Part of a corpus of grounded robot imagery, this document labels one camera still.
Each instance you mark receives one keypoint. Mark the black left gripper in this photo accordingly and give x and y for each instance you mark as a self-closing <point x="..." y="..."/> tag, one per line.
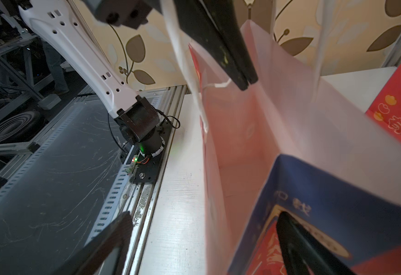
<point x="194" y="20"/>

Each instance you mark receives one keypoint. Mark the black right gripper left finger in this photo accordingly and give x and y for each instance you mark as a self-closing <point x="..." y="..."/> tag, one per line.
<point x="115" y="237"/>

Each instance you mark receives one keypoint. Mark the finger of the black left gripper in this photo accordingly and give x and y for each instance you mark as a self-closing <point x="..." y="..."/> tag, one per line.
<point x="223" y="16"/>

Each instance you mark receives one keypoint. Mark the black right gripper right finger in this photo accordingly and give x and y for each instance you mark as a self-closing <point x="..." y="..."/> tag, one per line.
<point x="302" y="253"/>

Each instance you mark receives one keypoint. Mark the red paper bag front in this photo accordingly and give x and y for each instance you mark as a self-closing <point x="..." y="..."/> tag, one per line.
<point x="293" y="143"/>

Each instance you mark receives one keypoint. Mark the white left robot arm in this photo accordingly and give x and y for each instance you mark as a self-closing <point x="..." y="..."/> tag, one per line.
<point x="140" y="123"/>

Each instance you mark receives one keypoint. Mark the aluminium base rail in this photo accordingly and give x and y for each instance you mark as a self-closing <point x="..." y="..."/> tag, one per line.
<point x="135" y="190"/>

